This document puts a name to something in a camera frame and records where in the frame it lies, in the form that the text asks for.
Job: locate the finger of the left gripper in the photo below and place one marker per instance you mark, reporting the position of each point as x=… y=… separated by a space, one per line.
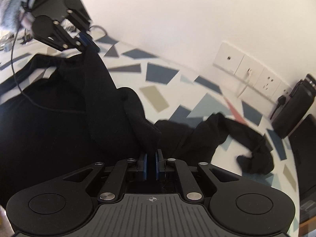
x=87 y=41

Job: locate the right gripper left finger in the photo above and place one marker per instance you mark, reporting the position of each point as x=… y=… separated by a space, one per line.
x=123 y=173

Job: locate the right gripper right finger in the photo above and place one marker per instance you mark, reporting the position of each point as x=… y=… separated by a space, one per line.
x=177 y=177

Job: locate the black garment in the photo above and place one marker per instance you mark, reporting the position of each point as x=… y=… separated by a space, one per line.
x=78 y=116

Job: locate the fluffy grey sleeve forearm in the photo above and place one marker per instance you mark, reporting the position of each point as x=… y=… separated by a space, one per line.
x=10 y=14

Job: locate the geometric pattern tablecloth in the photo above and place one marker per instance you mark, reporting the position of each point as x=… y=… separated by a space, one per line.
x=170 y=91

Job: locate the black dark cabinet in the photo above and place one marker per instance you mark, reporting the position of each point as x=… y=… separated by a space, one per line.
x=302 y=142

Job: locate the black plug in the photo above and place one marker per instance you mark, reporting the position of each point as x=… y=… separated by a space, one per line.
x=280 y=102

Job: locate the black water bottle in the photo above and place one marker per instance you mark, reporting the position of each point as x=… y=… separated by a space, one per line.
x=300 y=100

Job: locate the white wall socket panel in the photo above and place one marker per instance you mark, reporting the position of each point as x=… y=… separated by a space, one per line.
x=251 y=72

